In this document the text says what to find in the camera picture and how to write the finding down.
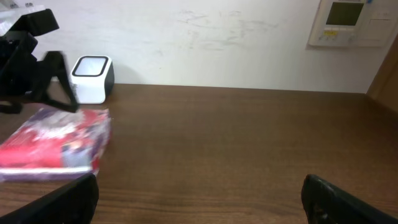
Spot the white wall control panel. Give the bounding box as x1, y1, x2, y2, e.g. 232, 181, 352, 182
308, 0, 397, 47

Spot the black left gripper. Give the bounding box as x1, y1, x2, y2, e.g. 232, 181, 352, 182
1, 9, 79, 113

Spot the white barcode scanner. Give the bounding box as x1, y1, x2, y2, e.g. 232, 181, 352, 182
70, 55, 115, 105

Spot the red purple tissue pack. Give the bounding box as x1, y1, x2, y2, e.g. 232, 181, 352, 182
1, 108, 111, 182

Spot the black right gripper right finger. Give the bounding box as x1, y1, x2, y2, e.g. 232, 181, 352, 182
301, 174, 397, 224

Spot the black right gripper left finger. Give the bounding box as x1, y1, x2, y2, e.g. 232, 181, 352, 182
1, 174, 99, 224

